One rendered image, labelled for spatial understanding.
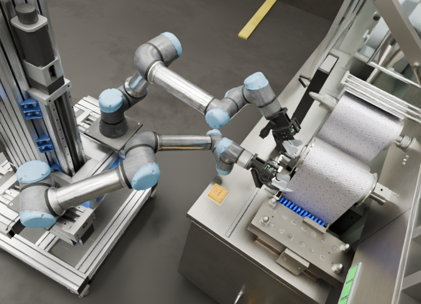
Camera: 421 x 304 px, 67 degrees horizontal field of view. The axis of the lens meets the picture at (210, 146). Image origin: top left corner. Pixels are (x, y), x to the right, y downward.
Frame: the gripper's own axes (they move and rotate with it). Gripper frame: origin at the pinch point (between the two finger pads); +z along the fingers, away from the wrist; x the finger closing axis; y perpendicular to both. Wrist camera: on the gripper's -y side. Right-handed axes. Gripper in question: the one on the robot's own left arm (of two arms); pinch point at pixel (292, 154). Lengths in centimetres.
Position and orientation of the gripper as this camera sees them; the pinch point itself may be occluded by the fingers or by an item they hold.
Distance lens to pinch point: 128.8
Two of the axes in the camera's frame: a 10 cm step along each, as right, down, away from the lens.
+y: 6.6, -1.5, -7.4
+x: 5.3, -6.1, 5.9
